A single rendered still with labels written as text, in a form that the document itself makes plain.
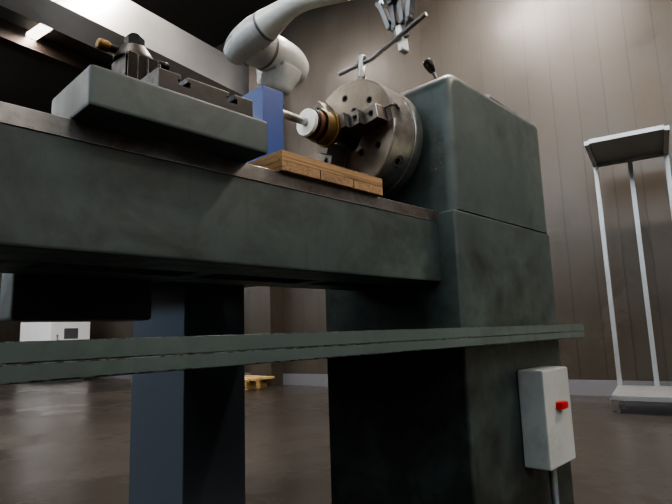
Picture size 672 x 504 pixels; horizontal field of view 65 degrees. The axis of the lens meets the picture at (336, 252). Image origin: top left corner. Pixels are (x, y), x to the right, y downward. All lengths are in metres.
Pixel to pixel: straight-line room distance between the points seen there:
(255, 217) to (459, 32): 4.91
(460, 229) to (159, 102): 0.84
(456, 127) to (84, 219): 1.00
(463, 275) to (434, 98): 0.49
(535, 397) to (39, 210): 1.27
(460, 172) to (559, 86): 3.78
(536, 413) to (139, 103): 1.25
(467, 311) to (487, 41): 4.40
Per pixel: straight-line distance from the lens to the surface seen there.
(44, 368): 0.64
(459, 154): 1.46
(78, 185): 0.81
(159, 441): 1.73
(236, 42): 1.85
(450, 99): 1.49
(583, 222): 4.81
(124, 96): 0.81
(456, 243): 1.37
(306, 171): 1.04
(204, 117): 0.86
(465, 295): 1.37
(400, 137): 1.37
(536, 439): 1.60
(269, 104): 1.23
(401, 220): 1.27
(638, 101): 5.01
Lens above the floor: 0.56
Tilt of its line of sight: 9 degrees up
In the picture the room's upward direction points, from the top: 2 degrees counter-clockwise
